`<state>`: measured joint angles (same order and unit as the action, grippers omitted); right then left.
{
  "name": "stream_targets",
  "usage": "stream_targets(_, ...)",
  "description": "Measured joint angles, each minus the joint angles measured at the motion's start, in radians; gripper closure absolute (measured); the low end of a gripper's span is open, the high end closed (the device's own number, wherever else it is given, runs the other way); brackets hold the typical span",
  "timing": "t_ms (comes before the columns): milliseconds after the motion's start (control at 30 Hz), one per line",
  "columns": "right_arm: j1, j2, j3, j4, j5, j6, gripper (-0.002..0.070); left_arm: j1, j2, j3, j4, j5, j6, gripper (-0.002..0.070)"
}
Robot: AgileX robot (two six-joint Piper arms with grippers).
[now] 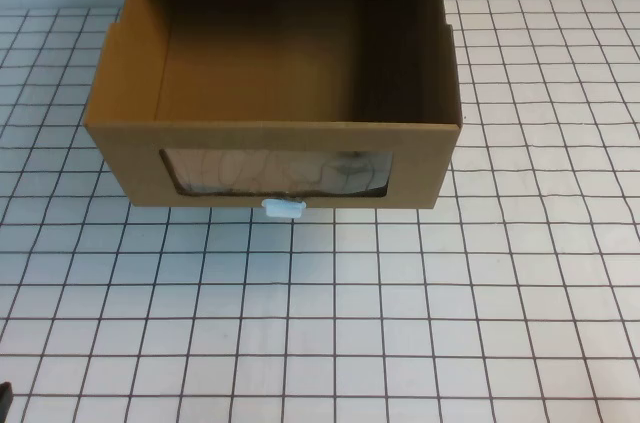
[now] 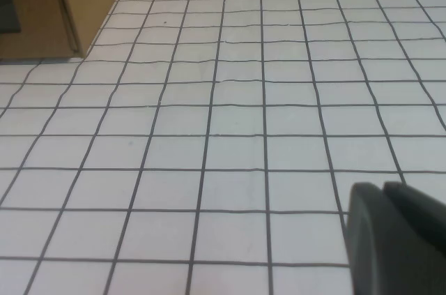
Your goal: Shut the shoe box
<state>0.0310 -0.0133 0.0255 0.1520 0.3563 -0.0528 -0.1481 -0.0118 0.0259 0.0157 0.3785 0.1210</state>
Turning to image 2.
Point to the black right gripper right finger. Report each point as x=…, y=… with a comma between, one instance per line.
x=421, y=215

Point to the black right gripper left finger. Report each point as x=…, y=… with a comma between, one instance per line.
x=380, y=246

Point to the brown cardboard shoe box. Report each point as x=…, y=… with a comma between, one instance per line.
x=42, y=12

